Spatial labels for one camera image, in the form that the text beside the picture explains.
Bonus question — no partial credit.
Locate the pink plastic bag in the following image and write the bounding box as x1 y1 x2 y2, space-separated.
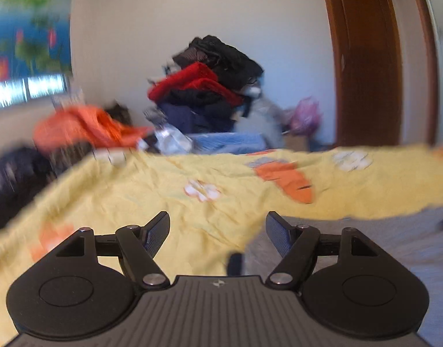
289 97 323 135

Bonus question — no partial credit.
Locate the black garment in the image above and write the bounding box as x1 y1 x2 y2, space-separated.
173 35 265 92

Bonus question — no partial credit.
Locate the dark brown cloth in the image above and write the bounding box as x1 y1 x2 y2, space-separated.
105 103 132 124

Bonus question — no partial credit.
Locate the orange plastic bag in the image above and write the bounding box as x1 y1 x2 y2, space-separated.
33 105 154 153

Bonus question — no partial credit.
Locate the clear plastic bag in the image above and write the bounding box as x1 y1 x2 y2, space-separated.
236 92 288 149

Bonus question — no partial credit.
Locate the window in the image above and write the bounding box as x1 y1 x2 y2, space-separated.
0 74 71 112

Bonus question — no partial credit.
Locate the white crumpled plastic bag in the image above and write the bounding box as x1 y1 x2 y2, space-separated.
136 108 194 154

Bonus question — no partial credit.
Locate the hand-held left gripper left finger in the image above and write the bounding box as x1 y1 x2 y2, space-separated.
55 211 171 291

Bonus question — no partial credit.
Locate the dark navy garment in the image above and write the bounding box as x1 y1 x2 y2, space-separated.
157 90 244 135

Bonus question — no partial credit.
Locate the grey sweater with navy sleeves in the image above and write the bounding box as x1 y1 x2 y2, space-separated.
227 202 443 347

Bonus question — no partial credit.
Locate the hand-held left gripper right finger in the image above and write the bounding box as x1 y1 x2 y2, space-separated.
265 211 381 291

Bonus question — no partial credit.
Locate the dark patterned cloth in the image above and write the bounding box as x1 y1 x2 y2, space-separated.
0 141 94 237

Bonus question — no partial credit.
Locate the yellow printed quilt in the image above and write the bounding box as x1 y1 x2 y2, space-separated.
0 144 443 347

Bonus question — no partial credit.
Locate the brown wooden door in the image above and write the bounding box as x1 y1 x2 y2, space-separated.
318 0 439 149

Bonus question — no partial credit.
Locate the light blue knit cloth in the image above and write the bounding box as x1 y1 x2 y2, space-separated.
185 132 270 154

